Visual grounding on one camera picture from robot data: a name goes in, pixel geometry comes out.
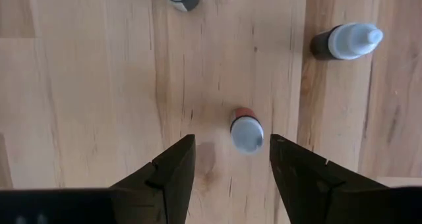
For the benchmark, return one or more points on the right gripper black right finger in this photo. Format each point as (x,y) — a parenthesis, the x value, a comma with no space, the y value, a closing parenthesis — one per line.
(323,197)

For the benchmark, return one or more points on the small red food coloring bottle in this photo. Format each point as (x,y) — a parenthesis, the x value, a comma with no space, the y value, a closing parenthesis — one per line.
(246,135)

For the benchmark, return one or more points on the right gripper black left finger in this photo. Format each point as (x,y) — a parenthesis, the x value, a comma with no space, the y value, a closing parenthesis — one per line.
(148,197)

